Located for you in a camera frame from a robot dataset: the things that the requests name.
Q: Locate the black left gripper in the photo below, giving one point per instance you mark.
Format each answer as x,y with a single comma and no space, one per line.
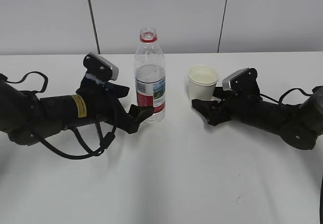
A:
102,102

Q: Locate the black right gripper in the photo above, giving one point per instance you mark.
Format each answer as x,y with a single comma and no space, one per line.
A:
232,104

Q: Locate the white paper cup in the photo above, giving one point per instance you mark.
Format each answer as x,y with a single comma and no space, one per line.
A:
202,82

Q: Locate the clear plastic water bottle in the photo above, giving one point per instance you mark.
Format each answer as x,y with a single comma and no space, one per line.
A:
150,74

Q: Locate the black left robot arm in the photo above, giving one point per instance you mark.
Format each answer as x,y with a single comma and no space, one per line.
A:
50,115

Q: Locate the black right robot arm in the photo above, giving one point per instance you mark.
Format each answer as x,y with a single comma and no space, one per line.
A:
298,125

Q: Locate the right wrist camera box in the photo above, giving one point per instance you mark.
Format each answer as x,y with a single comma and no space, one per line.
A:
230,82

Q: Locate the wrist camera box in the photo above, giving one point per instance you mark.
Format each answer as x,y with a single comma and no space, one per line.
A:
100,68
230,82

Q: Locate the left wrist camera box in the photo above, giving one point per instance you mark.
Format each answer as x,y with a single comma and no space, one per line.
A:
100,68

